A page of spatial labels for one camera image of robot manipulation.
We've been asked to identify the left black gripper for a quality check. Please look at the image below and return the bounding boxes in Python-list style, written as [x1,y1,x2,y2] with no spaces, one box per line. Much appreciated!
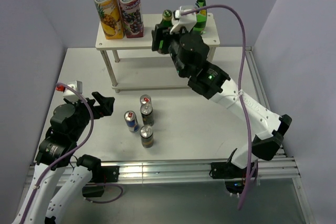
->
[66,90,114,140]

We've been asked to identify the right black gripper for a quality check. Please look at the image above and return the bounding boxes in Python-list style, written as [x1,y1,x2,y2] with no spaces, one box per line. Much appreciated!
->
[152,23,194,78]

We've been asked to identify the plain green glass bottle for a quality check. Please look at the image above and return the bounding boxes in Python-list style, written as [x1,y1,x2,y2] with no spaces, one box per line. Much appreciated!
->
[158,9,173,54]

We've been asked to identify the green bottle with label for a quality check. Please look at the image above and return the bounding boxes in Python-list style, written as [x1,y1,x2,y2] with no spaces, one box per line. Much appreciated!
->
[193,0,207,34]

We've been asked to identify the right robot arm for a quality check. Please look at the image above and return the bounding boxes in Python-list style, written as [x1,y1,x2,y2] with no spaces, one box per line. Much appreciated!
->
[152,22,292,177]

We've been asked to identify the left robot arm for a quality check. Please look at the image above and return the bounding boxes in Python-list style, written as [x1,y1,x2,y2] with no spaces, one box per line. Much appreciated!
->
[13,91,115,223]

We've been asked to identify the white two-tier shelf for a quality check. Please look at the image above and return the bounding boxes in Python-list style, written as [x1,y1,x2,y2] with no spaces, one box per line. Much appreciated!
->
[95,13,221,94]

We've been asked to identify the blue red bull can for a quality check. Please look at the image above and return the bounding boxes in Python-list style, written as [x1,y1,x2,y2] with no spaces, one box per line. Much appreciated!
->
[124,111,139,132]

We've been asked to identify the grape juice carton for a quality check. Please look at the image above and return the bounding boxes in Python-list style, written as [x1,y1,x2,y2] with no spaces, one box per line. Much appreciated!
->
[118,0,144,38]

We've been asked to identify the red bull can rear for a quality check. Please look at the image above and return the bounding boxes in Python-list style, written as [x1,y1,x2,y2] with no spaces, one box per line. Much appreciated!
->
[140,94,152,106]

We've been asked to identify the black energy can middle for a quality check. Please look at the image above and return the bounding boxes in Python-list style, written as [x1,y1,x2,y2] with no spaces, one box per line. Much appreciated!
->
[140,103,154,126]

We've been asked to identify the black energy can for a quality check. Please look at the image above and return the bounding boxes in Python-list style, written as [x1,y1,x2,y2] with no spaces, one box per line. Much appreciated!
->
[140,125,154,148]
[140,103,154,126]

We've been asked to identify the black energy can front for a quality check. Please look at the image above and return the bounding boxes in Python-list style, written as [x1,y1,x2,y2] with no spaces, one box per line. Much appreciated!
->
[140,125,154,148]

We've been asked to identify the pineapple juice carton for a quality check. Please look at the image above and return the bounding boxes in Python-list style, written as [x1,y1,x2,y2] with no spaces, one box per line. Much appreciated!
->
[94,0,124,40]

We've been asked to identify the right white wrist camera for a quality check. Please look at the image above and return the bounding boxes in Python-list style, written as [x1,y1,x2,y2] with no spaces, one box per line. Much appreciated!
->
[170,5,197,35]

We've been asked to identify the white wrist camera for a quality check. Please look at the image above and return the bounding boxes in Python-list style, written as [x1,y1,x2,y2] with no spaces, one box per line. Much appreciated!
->
[56,80,82,103]
[170,5,197,35]

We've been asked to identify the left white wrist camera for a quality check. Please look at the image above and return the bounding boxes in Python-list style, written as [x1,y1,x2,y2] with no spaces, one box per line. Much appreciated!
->
[56,80,82,103]

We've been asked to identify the aluminium front rail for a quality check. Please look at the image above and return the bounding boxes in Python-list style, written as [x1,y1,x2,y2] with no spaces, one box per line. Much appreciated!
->
[101,155,300,185]

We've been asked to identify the aluminium rail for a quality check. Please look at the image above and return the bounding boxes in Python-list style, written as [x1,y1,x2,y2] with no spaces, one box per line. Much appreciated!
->
[245,49,281,160]
[101,155,300,185]

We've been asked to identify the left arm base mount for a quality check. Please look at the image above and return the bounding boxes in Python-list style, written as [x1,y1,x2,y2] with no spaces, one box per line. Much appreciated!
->
[82,165,119,198]

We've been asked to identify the aluminium right rail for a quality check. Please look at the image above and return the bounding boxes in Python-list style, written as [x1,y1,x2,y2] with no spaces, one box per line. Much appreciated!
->
[245,49,281,160]

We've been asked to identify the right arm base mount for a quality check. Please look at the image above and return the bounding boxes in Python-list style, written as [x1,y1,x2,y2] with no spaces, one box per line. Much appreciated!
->
[209,162,249,198]

